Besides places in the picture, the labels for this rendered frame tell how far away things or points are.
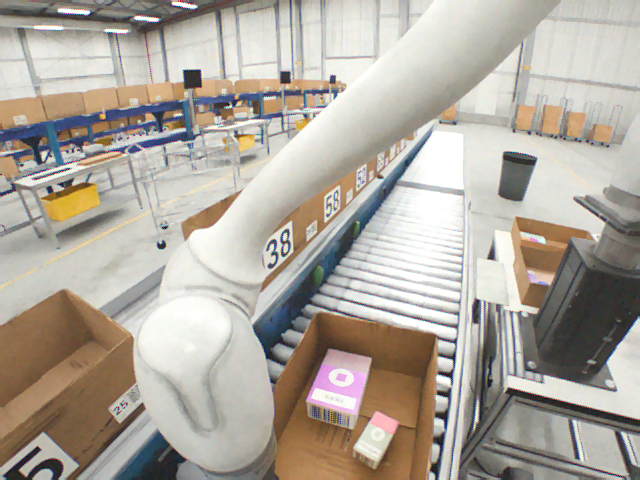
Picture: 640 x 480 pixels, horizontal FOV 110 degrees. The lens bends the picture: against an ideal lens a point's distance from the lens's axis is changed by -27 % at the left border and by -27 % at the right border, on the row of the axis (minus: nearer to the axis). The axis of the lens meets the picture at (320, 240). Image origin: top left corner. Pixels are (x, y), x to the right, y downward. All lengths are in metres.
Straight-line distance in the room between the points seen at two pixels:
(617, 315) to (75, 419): 1.14
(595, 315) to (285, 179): 0.82
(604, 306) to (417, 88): 0.78
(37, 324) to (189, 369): 0.65
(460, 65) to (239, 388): 0.26
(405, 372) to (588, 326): 0.49
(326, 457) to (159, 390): 0.52
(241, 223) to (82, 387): 0.39
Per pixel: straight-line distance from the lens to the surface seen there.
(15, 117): 5.11
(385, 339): 0.74
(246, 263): 0.33
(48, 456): 0.62
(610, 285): 0.87
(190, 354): 0.20
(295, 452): 0.70
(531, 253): 1.40
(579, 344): 0.97
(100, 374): 0.58
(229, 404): 0.22
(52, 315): 0.83
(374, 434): 0.68
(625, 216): 0.80
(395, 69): 0.22
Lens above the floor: 1.41
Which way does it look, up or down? 29 degrees down
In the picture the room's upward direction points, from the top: 1 degrees counter-clockwise
